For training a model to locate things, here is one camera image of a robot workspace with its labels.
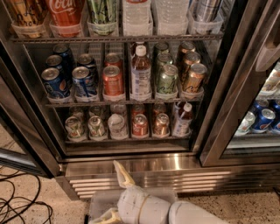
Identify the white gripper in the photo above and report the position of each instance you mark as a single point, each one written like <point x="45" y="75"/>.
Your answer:
<point x="131" y="206"/>

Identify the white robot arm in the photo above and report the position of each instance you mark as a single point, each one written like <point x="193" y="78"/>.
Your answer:
<point x="184" y="212"/>

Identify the red soda can bottom shelf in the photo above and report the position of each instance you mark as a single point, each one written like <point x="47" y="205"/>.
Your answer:
<point x="140" y="125"/>

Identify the copper can bottom shelf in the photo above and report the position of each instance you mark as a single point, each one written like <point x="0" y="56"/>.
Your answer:
<point x="161" y="125"/>

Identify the tea bottle bottom shelf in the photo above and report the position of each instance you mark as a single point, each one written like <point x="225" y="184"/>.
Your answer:
<point x="183" y="116"/>

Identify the open fridge door left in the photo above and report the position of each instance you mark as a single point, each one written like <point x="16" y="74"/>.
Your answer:
<point x="31" y="153"/>

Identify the orange soda can front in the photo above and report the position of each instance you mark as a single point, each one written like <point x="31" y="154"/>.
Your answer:
<point x="113" y="87"/>

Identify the orange soda can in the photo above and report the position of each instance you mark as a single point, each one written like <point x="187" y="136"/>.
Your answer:
<point x="113" y="59"/>
<point x="113" y="87"/>

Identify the stainless steel fridge body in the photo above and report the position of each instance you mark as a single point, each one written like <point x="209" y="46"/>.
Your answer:
<point x="87" y="167"/>

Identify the green LaCroix can front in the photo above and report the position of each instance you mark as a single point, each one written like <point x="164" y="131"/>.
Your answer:
<point x="166" y="87"/>

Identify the front left Pepsi can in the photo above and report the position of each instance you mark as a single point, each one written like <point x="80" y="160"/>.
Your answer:
<point x="55" y="85"/>

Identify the gold can front right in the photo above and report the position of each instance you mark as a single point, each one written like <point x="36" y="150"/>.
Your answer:
<point x="194" y="79"/>

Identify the gold can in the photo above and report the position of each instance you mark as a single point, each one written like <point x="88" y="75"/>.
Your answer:
<point x="189" y="59"/>
<point x="194" y="79"/>

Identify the rear orange soda can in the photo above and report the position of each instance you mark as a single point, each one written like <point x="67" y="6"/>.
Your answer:
<point x="113" y="59"/>

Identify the glass fridge door right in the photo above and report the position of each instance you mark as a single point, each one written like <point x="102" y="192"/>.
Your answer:
<point x="223" y="147"/>

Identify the middle green can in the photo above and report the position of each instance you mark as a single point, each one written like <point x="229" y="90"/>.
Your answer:
<point x="164" y="58"/>

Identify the rear left Pepsi can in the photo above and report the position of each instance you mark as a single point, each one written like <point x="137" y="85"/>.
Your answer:
<point x="58" y="62"/>

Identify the white can behind glass door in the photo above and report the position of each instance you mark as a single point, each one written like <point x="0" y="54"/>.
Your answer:
<point x="245" y="125"/>

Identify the middle gold can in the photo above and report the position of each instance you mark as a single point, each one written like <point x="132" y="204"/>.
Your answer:
<point x="189" y="59"/>

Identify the Pepsi can behind glass door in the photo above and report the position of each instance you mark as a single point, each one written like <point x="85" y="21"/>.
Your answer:
<point x="263" y="120"/>

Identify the green LaCroix can top shelf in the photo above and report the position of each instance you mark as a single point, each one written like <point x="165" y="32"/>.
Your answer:
<point x="102" y="16"/>

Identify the Coca-Cola can top shelf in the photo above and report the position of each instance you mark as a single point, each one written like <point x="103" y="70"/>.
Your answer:
<point x="66" y="17"/>

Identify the yellow LaCroix can top shelf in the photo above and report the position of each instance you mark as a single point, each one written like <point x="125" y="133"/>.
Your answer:
<point x="29" y="18"/>

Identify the silver can top shelf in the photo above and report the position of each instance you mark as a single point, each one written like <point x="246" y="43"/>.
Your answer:
<point x="206" y="18"/>

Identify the clear plastic bin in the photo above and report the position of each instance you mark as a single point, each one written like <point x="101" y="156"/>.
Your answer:
<point x="102" y="201"/>

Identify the tea bottle white cap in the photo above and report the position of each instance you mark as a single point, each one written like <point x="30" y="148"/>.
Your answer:
<point x="140" y="74"/>

